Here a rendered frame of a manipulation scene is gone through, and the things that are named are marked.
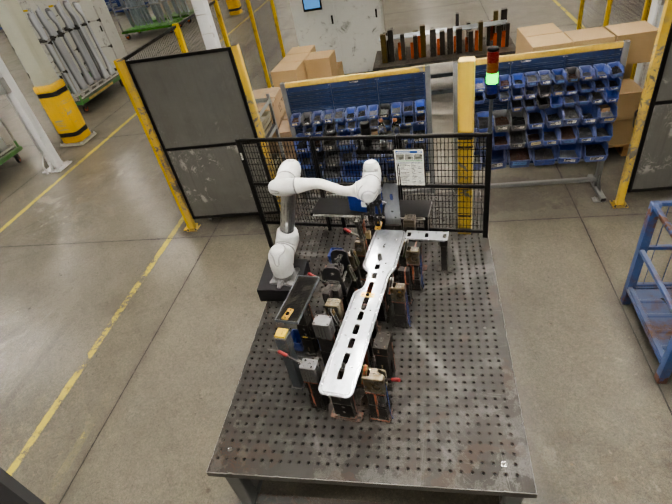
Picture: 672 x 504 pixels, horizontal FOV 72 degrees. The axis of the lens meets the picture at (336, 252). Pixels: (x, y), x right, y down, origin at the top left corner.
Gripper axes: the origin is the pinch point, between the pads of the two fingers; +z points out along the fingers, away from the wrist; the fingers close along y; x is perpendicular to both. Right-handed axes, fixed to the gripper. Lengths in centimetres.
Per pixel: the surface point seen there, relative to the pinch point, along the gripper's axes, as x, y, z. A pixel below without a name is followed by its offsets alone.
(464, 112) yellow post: 65, 49, -40
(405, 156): 63, 10, -10
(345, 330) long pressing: -67, -10, 28
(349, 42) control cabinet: 651, -177, 66
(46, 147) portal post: 319, -623, 94
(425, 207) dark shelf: 52, 23, 26
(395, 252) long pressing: 3.2, 8.3, 28.5
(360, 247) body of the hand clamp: 6.5, -16.2, 27.9
